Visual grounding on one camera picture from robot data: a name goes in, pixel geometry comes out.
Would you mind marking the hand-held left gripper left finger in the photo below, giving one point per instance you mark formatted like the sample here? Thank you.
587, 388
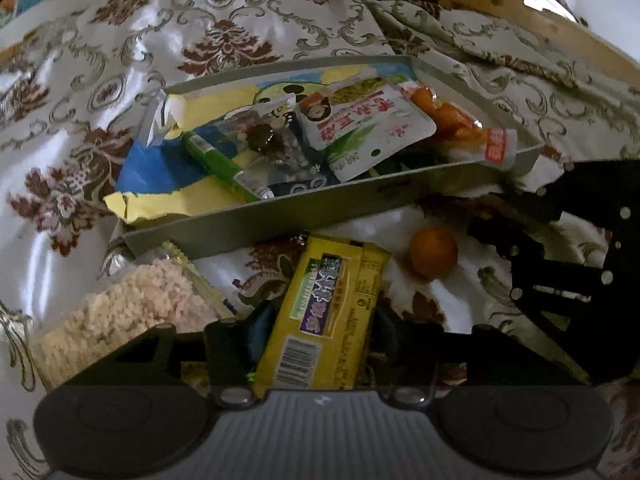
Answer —
260, 332

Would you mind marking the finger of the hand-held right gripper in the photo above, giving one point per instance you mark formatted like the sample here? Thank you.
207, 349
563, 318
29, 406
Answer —
580, 210
565, 320

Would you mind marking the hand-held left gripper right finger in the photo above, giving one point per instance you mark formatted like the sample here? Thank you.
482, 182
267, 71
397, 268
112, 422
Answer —
382, 331

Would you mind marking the yellow snack packet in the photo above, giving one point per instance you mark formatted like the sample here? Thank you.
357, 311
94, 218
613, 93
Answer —
320, 320

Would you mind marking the grey metal tray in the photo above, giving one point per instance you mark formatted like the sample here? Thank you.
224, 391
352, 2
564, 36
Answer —
300, 216

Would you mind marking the orange snack packet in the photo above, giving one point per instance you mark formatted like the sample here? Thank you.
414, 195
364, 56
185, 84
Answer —
450, 121

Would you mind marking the clear dark plum packet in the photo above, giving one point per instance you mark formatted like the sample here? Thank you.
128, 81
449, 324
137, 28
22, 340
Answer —
265, 136

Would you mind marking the white snack packet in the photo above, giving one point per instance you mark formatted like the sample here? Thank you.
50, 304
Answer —
360, 130

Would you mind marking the orange mandarin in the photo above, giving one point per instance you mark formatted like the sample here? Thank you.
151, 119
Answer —
434, 254

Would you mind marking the puffed rice snack bag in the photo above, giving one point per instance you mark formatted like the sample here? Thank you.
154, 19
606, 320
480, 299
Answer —
115, 305

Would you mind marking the wooden headboard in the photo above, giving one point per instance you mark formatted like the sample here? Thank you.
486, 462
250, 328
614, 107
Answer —
560, 35

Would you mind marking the green snack stick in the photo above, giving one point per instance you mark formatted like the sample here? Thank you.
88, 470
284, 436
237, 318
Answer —
210, 156

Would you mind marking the cartoon print paper liner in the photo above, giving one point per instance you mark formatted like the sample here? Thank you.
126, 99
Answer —
150, 170

